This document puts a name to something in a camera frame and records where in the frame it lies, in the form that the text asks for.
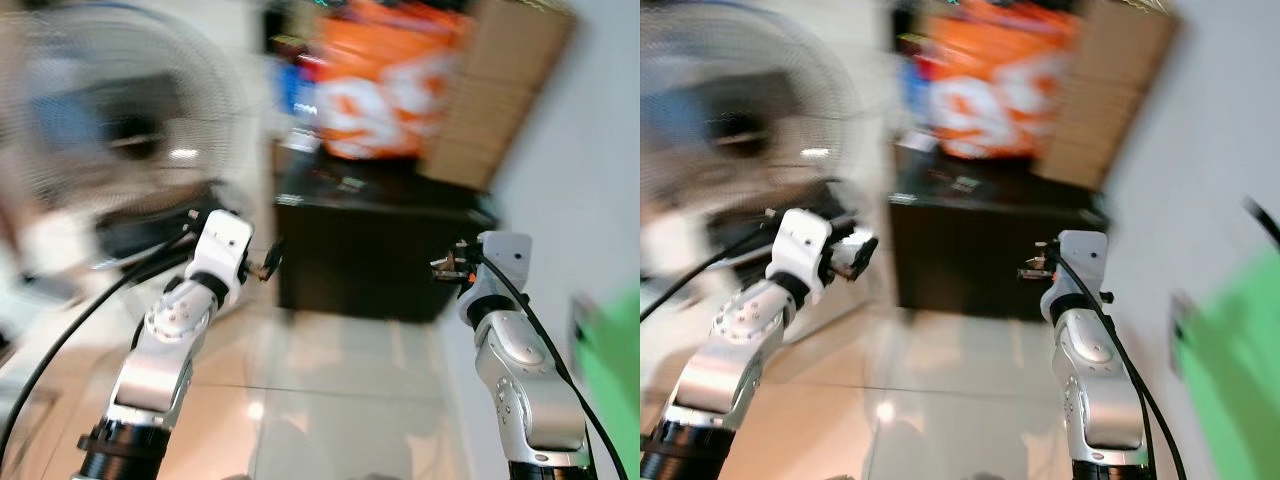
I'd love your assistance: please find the green sheet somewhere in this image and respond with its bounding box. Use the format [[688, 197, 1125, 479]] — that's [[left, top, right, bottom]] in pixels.
[[572, 283, 641, 480], [1172, 248, 1280, 480]]

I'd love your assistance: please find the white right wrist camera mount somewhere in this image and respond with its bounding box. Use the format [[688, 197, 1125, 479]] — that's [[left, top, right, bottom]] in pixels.
[[461, 231, 534, 313], [1041, 230, 1110, 317]]

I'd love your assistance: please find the brown cardboard box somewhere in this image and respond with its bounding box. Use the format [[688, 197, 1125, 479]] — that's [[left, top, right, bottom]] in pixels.
[[418, 0, 581, 193], [1032, 0, 1183, 193]]

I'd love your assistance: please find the black cabinet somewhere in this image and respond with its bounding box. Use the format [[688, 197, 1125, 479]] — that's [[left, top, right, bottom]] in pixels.
[[270, 138, 499, 325], [886, 138, 1111, 323]]

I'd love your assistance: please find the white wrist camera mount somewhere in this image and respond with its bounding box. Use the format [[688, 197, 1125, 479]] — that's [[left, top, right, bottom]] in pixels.
[[766, 208, 834, 303], [1041, 230, 1110, 317], [461, 231, 534, 313], [184, 209, 255, 304]]

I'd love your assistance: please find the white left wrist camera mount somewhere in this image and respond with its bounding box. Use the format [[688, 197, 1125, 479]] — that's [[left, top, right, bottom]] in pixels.
[[184, 209, 255, 304], [766, 208, 834, 303]]

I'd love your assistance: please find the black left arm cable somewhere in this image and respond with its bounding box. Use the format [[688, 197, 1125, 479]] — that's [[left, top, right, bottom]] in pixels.
[[0, 224, 197, 463], [640, 222, 779, 323]]

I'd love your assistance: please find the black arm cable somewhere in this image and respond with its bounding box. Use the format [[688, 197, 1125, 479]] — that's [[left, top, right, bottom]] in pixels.
[[0, 224, 197, 463], [478, 252, 631, 480], [640, 222, 779, 323], [1052, 252, 1189, 480]]

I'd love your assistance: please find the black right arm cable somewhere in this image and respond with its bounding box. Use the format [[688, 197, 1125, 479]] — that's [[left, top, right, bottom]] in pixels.
[[478, 252, 631, 480], [1052, 252, 1189, 480]]

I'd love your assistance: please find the round wire-cage fan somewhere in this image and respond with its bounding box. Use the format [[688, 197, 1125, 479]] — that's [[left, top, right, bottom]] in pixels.
[[0, 8, 273, 276], [640, 4, 893, 263]]

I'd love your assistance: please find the orange bag with white print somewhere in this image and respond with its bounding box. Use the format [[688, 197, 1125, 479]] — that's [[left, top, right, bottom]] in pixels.
[[922, 0, 1083, 163], [308, 0, 473, 163]]

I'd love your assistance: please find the blue packet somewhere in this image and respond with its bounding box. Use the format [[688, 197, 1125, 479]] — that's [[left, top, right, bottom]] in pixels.
[[274, 58, 323, 119], [896, 55, 937, 116]]

